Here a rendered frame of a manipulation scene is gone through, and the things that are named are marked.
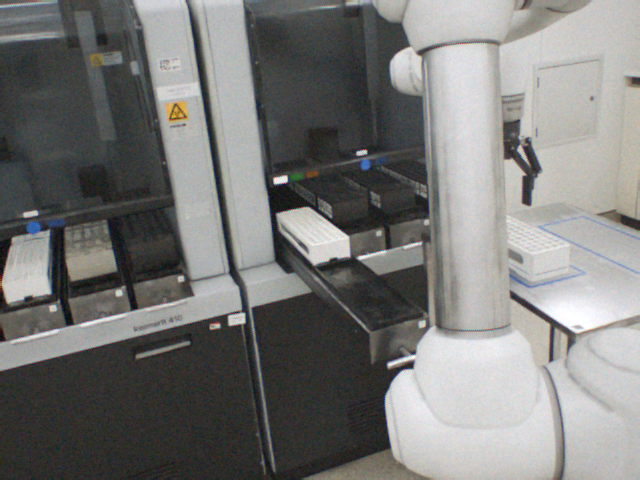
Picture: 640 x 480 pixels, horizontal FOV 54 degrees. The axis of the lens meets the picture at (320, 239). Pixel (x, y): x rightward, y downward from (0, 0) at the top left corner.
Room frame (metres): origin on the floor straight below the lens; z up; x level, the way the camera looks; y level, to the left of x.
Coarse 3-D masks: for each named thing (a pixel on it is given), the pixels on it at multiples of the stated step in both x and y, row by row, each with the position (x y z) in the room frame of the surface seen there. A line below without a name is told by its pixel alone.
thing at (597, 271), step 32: (544, 224) 1.52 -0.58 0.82; (576, 224) 1.50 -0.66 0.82; (608, 224) 1.48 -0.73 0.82; (576, 256) 1.30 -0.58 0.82; (608, 256) 1.29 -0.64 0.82; (512, 288) 1.18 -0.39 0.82; (544, 288) 1.16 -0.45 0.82; (576, 288) 1.15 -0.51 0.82; (608, 288) 1.13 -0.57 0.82; (544, 320) 1.06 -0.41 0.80; (576, 320) 1.02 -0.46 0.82; (608, 320) 1.01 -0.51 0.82
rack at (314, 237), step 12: (288, 216) 1.65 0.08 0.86; (300, 216) 1.65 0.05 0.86; (312, 216) 1.63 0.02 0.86; (288, 228) 1.59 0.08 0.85; (300, 228) 1.55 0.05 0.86; (312, 228) 1.54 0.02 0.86; (324, 228) 1.53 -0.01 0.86; (300, 240) 1.60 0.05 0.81; (312, 240) 1.46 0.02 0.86; (324, 240) 1.44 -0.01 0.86; (336, 240) 1.44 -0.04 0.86; (348, 240) 1.44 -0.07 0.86; (300, 252) 1.50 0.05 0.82; (312, 252) 1.42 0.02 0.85; (324, 252) 1.42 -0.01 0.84; (336, 252) 1.43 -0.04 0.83; (348, 252) 1.44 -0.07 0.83
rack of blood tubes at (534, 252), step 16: (512, 224) 1.39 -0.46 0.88; (512, 240) 1.30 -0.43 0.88; (528, 240) 1.28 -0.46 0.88; (544, 240) 1.28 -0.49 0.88; (560, 240) 1.26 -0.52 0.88; (512, 256) 1.33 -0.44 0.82; (528, 256) 1.21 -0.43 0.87; (544, 256) 1.21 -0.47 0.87; (560, 256) 1.22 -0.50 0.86; (528, 272) 1.21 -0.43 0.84; (560, 272) 1.22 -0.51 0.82
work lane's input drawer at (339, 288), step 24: (288, 240) 1.59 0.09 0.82; (288, 264) 1.56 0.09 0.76; (312, 264) 1.41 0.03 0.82; (336, 264) 1.41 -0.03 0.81; (360, 264) 1.40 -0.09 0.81; (312, 288) 1.38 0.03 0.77; (336, 288) 1.27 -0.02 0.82; (360, 288) 1.28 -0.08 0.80; (384, 288) 1.27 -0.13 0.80; (336, 312) 1.24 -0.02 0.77; (360, 312) 1.14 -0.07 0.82; (384, 312) 1.16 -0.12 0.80; (408, 312) 1.12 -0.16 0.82; (360, 336) 1.12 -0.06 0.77; (384, 336) 1.08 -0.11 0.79; (408, 336) 1.10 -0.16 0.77; (408, 360) 1.05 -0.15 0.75
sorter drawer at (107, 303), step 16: (112, 240) 1.77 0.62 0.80; (80, 288) 1.41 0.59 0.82; (96, 288) 1.40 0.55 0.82; (112, 288) 1.41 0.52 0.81; (80, 304) 1.38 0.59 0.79; (96, 304) 1.39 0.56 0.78; (112, 304) 1.40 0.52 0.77; (128, 304) 1.41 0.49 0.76; (80, 320) 1.38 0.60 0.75; (96, 320) 1.35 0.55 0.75; (112, 320) 1.36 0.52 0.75
